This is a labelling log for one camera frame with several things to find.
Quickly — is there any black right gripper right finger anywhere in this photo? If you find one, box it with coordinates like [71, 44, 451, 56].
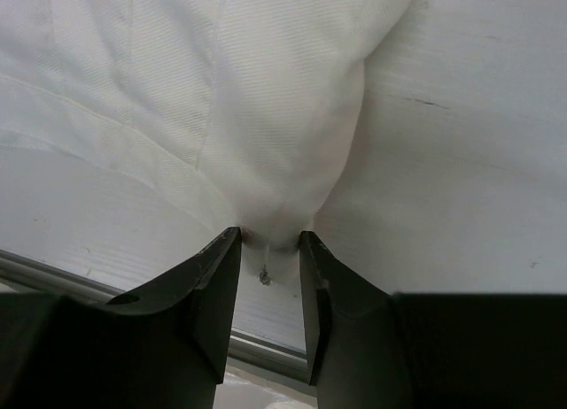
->
[299, 231, 566, 408]

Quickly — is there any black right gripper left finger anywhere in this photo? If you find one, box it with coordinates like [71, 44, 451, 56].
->
[1, 227, 241, 408]

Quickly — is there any aluminium front table rail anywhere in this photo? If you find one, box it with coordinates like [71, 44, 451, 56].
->
[1, 251, 309, 383]

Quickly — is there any white pleated skirt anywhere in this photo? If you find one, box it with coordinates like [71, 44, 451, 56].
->
[1, 0, 411, 282]

